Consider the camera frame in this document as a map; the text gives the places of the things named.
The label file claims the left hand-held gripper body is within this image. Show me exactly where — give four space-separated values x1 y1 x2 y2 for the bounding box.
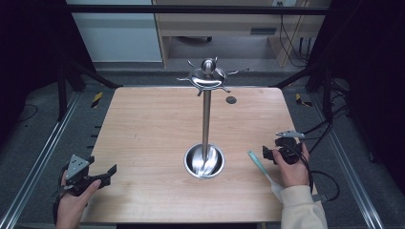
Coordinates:
62 154 103 197

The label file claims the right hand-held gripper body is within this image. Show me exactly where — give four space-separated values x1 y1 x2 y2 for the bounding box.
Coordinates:
274 129 306 166

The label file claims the person's right hand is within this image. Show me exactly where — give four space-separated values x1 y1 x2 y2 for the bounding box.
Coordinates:
272 141 310 189

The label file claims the person's left hand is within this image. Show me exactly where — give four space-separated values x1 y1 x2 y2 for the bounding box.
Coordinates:
55 173 102 229

